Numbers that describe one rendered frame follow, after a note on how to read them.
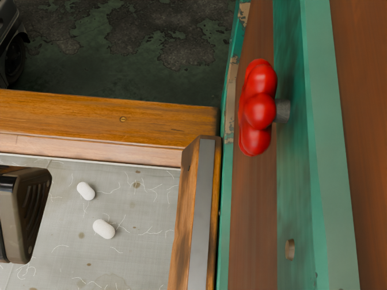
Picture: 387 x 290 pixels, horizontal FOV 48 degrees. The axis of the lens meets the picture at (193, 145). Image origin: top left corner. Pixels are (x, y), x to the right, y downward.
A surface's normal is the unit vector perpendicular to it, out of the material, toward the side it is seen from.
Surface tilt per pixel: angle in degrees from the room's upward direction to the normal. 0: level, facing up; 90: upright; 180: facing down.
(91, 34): 0
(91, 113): 0
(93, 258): 0
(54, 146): 45
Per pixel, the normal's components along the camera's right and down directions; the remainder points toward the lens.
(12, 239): -0.05, 0.47
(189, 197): -0.91, -0.27
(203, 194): 0.04, -0.50
